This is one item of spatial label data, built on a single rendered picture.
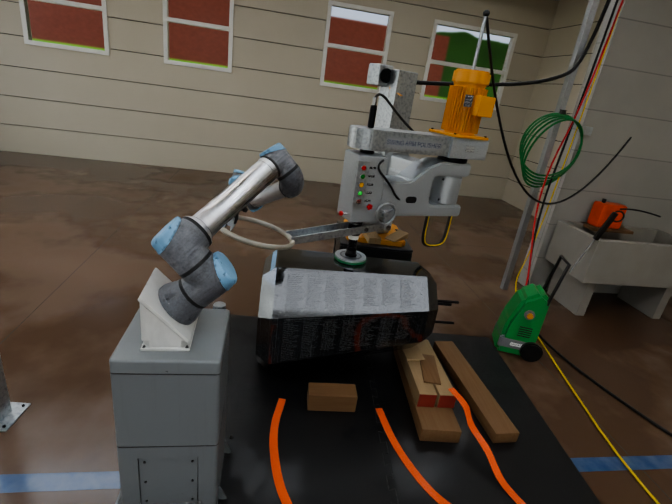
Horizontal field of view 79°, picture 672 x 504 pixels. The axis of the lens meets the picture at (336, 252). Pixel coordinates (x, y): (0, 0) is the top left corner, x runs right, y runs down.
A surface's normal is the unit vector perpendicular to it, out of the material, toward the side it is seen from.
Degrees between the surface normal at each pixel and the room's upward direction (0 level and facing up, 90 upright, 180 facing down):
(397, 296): 45
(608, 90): 90
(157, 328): 90
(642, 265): 90
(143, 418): 90
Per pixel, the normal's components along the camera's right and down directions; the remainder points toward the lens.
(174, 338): 0.17, 0.39
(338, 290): 0.18, -0.38
